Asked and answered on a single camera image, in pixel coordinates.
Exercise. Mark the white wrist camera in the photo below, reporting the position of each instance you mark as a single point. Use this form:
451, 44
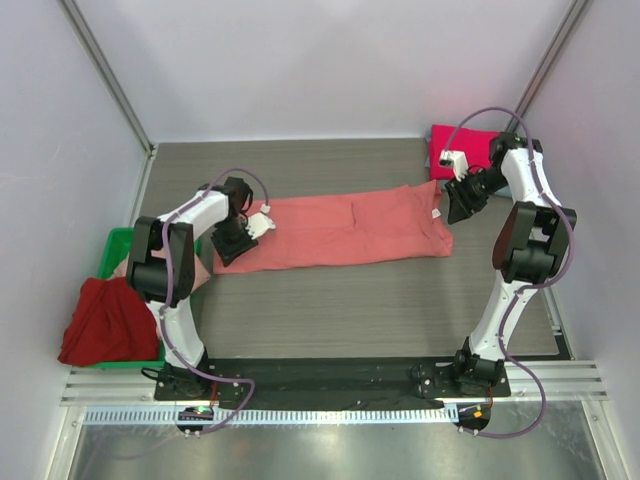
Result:
455, 161
260, 223

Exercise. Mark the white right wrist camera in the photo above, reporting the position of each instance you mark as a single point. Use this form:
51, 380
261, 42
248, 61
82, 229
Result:
455, 161

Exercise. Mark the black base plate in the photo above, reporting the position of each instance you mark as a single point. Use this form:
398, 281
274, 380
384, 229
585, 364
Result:
324, 384

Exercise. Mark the coral pink t shirt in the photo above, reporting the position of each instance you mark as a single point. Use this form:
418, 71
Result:
349, 229

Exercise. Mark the aluminium corner post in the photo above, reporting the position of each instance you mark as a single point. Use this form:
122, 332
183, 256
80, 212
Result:
102, 66
560, 40

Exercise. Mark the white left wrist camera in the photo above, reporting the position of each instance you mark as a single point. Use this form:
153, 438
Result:
260, 223

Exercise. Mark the green plastic bin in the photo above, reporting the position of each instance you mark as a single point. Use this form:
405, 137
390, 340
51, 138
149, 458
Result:
117, 247

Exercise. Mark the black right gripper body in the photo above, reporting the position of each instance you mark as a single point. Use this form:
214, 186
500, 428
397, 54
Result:
461, 196

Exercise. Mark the folded magenta t shirt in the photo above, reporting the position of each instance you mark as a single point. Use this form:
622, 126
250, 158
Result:
473, 143

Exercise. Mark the right aluminium corner post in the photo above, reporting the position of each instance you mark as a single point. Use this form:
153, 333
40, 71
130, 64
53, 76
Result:
560, 40

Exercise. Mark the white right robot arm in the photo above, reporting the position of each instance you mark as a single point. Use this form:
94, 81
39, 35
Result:
528, 254

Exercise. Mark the aluminium frame rail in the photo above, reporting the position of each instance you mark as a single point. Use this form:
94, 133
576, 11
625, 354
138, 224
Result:
562, 380

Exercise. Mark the left aluminium corner post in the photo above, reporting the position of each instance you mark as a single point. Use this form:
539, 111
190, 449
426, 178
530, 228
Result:
102, 66

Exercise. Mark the slotted cable duct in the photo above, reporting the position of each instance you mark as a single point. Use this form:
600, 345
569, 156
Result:
182, 415

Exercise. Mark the dark red t shirt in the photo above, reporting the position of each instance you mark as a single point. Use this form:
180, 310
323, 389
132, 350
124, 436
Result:
110, 323

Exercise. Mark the folded grey-blue t shirt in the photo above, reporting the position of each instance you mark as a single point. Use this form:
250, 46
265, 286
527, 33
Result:
428, 141

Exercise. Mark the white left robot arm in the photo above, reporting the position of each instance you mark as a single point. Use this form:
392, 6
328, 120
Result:
161, 266

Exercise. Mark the pale pink t shirt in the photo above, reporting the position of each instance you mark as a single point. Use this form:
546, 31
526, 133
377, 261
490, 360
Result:
201, 273

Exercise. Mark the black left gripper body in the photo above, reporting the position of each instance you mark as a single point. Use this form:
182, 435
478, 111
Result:
232, 237

